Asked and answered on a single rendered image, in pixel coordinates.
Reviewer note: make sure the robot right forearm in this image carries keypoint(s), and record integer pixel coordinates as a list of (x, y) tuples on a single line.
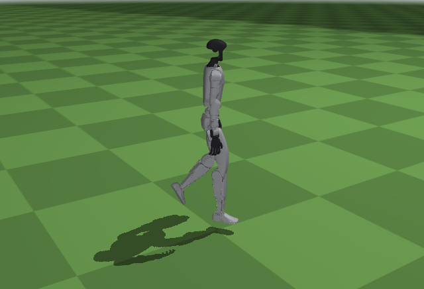
[(214, 117)]

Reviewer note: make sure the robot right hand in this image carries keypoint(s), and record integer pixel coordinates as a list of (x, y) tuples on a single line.
[(215, 143)]

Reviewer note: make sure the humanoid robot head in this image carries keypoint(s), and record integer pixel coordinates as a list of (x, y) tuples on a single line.
[(216, 45)]

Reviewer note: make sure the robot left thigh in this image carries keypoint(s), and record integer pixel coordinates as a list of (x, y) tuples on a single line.
[(208, 160)]

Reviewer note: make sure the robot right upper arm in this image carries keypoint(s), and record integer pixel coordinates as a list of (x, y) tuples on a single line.
[(215, 81)]

